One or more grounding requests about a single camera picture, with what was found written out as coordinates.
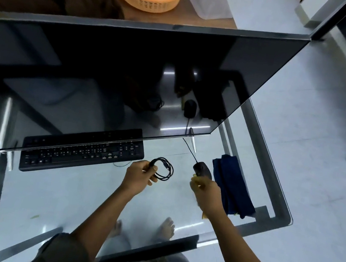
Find black keyboard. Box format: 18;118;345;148
17;125;147;188

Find dark blue cloth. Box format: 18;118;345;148
205;153;264;220

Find person's left hand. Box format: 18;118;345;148
119;157;160;199

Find person's left forearm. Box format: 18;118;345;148
67;177;141;262

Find black furniture foot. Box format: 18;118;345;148
309;0;346;44

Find person's right hand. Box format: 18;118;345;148
185;174;232;221

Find person's legs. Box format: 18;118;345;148
92;208;222;262

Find thin black loose cable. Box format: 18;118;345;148
112;159;133;169

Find black keyboard cable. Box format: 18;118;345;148
141;154;176;182

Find black computer mouse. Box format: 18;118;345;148
191;160;214;181

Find black monitor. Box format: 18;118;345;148
0;0;312;193

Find clear plastic container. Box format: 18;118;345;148
183;0;262;27

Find glass desk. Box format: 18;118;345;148
0;65;309;262

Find yellow handled brush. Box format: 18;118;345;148
185;173;215;220

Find black mouse cable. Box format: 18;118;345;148
179;137;201;164

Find person's right forearm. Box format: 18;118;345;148
203;210;276;262

